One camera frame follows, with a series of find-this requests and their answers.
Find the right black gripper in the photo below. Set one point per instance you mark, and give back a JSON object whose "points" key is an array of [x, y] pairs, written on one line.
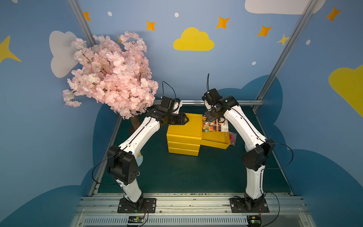
{"points": [[211, 116]]}

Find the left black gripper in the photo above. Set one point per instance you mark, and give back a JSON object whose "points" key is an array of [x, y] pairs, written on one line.
{"points": [[174, 118]]}

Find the orange seed bag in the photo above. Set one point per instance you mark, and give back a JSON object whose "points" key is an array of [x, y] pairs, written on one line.
{"points": [[218, 125]]}

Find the yellow drawer cabinet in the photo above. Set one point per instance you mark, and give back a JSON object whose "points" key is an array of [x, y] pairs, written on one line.
{"points": [[186, 139]]}

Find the yellow top drawer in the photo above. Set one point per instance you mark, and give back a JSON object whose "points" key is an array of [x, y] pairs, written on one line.
{"points": [[216, 139]]}

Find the pink flower seed bag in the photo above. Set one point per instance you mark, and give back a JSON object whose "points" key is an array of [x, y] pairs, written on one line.
{"points": [[232, 137]]}

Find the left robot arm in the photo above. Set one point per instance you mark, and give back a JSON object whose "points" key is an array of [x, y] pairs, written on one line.
{"points": [[122, 160]]}

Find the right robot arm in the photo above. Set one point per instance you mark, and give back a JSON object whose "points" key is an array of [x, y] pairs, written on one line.
{"points": [[256, 145]]}

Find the back horizontal aluminium profile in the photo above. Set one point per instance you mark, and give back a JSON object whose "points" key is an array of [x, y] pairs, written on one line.
{"points": [[241, 102]]}

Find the pink cherry blossom tree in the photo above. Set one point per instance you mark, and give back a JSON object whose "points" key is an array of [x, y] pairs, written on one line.
{"points": [[113, 73]]}

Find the left controller board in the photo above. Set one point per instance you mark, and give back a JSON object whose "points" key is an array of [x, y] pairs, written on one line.
{"points": [[135, 220]]}

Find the controller board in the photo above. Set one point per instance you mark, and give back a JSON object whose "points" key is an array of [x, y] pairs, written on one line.
{"points": [[135, 220], [254, 221]]}

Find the right controller board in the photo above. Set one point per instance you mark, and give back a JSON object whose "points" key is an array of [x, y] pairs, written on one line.
{"points": [[254, 221]]}

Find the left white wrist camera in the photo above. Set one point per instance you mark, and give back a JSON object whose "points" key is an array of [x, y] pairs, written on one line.
{"points": [[177, 106]]}

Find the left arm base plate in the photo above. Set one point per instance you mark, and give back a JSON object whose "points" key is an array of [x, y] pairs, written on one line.
{"points": [[143, 205]]}

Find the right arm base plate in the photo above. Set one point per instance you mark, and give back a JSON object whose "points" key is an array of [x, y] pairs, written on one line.
{"points": [[242, 205]]}

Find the aluminium mounting rail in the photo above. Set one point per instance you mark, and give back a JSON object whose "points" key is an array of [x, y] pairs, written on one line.
{"points": [[192, 210]]}

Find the right corner aluminium post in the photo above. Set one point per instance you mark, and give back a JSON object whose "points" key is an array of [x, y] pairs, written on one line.
{"points": [[298, 29]]}

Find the corner aluminium post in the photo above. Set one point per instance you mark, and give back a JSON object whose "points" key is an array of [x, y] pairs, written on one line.
{"points": [[81, 19], [298, 29]]}

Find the left corner aluminium post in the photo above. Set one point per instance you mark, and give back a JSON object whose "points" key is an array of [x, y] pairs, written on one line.
{"points": [[81, 19]]}

